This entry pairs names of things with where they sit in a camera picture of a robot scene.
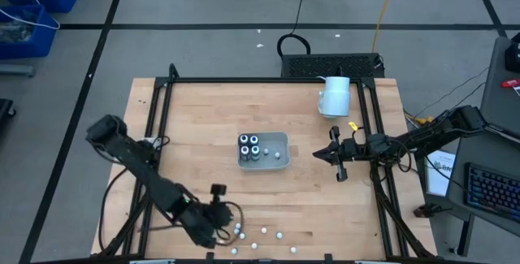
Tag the grey metal floor bar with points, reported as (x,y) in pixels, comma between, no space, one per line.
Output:
(16,70)

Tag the grey plastic bin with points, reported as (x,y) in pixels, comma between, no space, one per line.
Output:
(280,142)

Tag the black frame bracket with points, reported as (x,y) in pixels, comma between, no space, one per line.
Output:
(209,256)
(328,257)

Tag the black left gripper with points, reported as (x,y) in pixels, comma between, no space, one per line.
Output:
(217,219)

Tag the large black-tipped colouring bottle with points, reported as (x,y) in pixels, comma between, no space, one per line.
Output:
(243,139)

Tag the small yellow tag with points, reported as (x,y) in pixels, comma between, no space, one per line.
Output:
(352,126)

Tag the large green-tipped colouring bottle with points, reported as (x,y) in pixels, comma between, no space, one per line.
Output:
(255,150)

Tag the taro purple food colouring bottle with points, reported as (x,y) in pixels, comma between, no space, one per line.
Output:
(279,235)

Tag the white printed paper sheet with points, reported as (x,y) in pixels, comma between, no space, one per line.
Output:
(440,170)

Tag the grey metal mounting plate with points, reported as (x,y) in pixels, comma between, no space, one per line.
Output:
(148,141)

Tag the black desktop device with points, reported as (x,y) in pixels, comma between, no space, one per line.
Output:
(514,53)

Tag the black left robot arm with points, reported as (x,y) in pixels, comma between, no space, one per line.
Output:
(142,170)

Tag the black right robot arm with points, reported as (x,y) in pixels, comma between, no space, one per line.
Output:
(426,136)

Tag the white cylindrical spotlight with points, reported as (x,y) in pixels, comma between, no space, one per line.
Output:
(335,97)

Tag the grey desk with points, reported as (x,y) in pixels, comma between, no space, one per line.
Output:
(479,146)

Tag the small dark floor clamp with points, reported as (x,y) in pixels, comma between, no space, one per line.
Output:
(424,211)

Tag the dark grey side table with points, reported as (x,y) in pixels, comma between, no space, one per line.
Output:
(497,93)

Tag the backlit black keyboard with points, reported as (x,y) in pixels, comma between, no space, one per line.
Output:
(491,191)

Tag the large blue-tipped colouring bottle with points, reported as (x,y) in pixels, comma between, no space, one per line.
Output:
(254,139)

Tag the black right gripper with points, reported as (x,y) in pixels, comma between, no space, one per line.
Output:
(349,150)

